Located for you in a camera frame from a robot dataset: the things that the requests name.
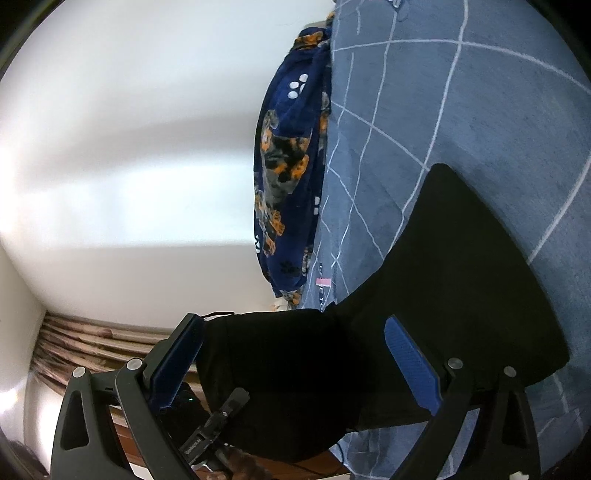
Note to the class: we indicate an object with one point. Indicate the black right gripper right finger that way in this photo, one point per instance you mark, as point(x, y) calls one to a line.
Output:
point(452, 376)

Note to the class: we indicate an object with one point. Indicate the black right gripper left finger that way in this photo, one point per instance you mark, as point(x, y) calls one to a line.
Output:
point(86, 445)

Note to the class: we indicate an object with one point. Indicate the black pants orange lining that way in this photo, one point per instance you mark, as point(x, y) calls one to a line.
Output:
point(454, 286)

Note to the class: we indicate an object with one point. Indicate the person's left hand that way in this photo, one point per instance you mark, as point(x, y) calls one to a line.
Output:
point(242, 466)

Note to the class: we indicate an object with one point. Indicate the beige striped curtain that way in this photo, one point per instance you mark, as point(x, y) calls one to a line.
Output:
point(65, 343)

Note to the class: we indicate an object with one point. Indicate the navy dog print blanket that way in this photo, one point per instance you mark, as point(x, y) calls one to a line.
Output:
point(290, 149)

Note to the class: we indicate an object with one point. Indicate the blue checked bed sheet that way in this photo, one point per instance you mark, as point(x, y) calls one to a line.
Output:
point(491, 89)

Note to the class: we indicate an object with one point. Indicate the brown wooden bed frame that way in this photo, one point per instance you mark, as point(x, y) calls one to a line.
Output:
point(323, 466)

